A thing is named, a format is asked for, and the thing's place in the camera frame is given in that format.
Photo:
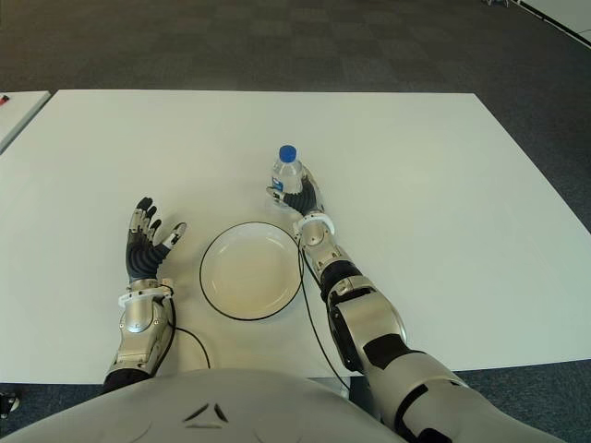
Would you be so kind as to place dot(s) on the white panel with black edge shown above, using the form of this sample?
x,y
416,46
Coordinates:
x,y
568,18

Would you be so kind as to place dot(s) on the clear water bottle blue cap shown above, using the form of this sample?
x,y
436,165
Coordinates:
x,y
286,173

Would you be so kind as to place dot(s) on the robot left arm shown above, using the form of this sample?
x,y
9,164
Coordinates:
x,y
138,318

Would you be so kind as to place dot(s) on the grey chair base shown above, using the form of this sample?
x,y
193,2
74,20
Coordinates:
x,y
496,3

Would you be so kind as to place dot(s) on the black caster wheel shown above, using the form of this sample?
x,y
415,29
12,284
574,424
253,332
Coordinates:
x,y
8,402

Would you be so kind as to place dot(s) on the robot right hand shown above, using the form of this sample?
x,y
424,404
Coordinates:
x,y
307,198

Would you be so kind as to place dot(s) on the white plate black rim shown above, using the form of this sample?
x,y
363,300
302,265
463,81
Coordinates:
x,y
251,272

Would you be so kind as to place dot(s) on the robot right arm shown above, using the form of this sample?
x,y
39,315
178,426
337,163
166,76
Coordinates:
x,y
318,237

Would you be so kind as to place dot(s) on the white side table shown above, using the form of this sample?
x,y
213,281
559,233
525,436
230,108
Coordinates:
x,y
16,120

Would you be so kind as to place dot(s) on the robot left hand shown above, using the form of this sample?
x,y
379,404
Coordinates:
x,y
142,258

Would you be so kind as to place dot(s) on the grey robot torso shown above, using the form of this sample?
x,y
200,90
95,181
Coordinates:
x,y
208,406

